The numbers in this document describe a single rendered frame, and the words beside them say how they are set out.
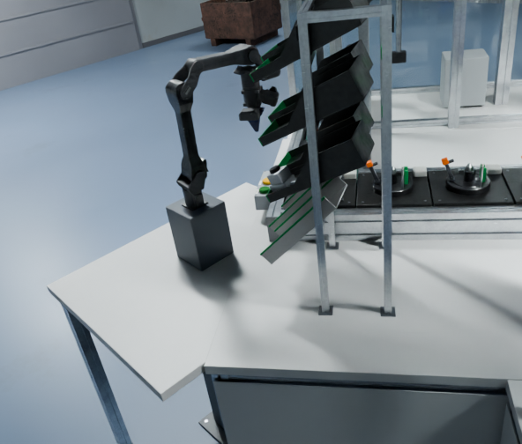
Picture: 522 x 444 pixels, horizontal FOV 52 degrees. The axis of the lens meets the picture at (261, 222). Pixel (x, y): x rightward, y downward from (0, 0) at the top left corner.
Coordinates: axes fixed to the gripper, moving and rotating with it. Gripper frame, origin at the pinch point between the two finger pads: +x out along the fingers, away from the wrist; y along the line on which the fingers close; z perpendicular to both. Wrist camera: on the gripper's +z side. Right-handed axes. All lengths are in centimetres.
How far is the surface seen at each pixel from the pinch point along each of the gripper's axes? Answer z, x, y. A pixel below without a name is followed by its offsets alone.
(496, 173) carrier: 79, 28, 13
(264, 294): 5, 39, -41
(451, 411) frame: 56, 52, -70
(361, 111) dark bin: 34.7, -10.5, -24.9
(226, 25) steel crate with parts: -184, 93, 676
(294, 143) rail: 4, 30, 52
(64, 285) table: -63, 40, -37
